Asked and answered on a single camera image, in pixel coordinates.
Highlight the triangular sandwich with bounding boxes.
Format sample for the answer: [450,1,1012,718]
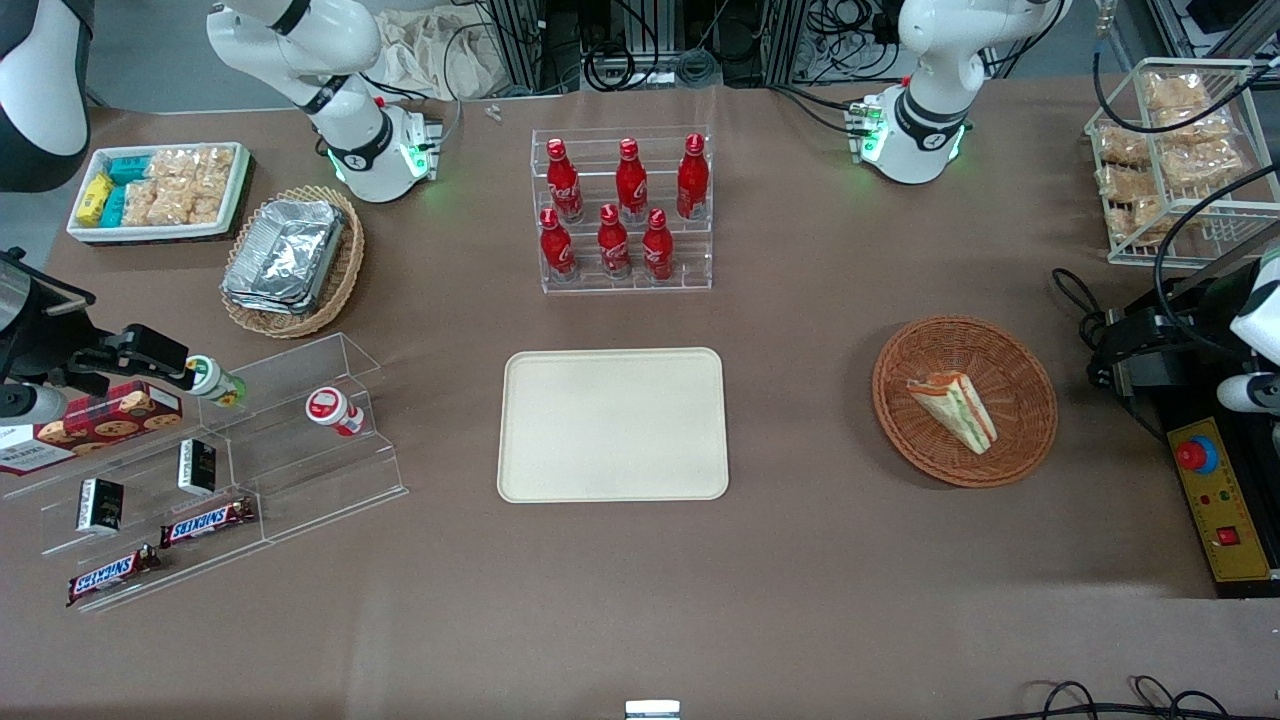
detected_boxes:
[906,372,999,456]

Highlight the white rectangular snack tray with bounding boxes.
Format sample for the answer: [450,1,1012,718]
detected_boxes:
[66,142,251,244]

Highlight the oval tan wicker basket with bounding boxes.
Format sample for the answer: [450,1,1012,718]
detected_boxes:
[220,185,366,339]

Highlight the round brown wicker basket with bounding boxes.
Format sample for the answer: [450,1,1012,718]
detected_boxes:
[872,315,1059,489]

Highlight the cream plastic tray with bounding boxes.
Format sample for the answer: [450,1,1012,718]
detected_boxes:
[497,347,730,503]

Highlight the black countertop appliance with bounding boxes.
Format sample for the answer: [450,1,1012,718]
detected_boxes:
[1105,258,1280,421]

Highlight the white bottle green cap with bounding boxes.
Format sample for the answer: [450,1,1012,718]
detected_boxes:
[186,356,247,408]

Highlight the red chocolate cookie box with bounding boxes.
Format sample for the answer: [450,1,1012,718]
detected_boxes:
[33,381,184,446]

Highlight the small black box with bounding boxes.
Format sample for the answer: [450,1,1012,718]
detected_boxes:
[178,438,218,497]
[77,478,125,534]

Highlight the crispy snack bag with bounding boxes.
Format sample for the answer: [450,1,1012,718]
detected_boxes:
[1160,140,1246,188]
[1098,125,1151,166]
[1150,105,1233,143]
[1143,72,1211,111]
[1105,195,1166,241]
[1095,165,1151,201]

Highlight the white and red shortbread box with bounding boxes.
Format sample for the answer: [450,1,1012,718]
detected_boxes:
[0,424,79,477]

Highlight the yellow snack packet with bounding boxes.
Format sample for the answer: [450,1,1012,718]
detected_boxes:
[77,173,114,228]

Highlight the stack of foil trays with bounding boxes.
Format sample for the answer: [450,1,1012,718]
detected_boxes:
[222,198,348,317]

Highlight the yellow panel control box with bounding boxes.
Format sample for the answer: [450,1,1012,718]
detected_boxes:
[1165,415,1280,599]

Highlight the snickers chocolate bar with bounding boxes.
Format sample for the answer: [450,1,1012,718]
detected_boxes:
[66,545,163,608]
[160,497,257,549]

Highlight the clear acrylic stepped shelf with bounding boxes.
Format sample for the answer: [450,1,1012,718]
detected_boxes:
[0,332,409,614]

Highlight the white bottle red cap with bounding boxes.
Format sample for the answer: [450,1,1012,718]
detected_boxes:
[305,387,366,438]

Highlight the beige crumpled cloth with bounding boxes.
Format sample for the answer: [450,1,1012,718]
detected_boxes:
[375,10,511,101]

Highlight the red cola bottle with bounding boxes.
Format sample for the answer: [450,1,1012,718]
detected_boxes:
[539,208,577,283]
[597,204,633,281]
[641,208,675,282]
[615,138,649,223]
[545,138,585,224]
[676,133,710,221]

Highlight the clear acrylic bottle rack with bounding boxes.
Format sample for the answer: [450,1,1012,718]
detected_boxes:
[530,126,714,295]

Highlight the black appliance power cable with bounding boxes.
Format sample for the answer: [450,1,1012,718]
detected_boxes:
[1052,268,1113,391]

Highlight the white wire basket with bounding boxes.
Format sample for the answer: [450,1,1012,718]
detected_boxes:
[1085,57,1280,267]

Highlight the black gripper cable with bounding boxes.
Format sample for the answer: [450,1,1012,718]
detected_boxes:
[1092,48,1280,129]

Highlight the black floor cables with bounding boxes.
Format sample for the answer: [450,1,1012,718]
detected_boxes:
[1005,676,1280,720]

